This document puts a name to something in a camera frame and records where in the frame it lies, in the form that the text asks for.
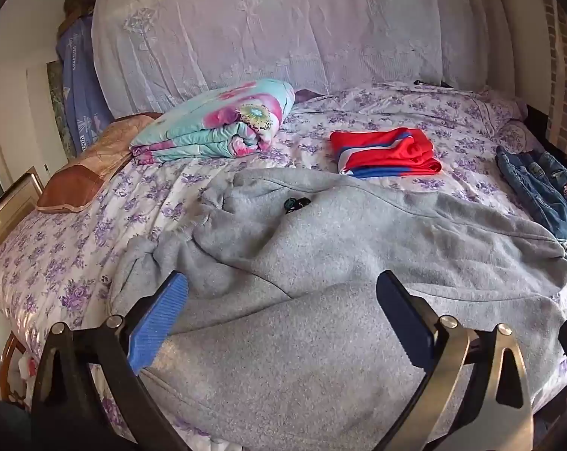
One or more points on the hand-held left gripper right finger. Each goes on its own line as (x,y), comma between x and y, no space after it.
(400,314)

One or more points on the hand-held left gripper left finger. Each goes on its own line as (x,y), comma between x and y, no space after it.
(159,319)

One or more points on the grey fleece pants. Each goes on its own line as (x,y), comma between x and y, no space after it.
(311,253)

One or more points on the purple floral bed sheet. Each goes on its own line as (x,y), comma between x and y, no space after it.
(100,206)

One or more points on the wooden chair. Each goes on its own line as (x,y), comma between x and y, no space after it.
(4,366)

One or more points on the blue denim jeans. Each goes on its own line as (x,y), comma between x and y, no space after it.
(537,188)

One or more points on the folded red blue shorts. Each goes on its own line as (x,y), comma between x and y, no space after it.
(382,150)

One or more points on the brown patchwork pillow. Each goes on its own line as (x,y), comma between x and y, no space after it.
(90,164)

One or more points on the framed picture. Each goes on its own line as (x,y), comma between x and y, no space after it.
(11,211)

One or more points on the folded floral turquoise quilt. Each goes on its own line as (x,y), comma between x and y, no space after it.
(208,122)

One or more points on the blue printed blanket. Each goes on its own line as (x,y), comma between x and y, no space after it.
(79,94)

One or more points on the green wall hanging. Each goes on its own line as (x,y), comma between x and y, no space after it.
(58,98)

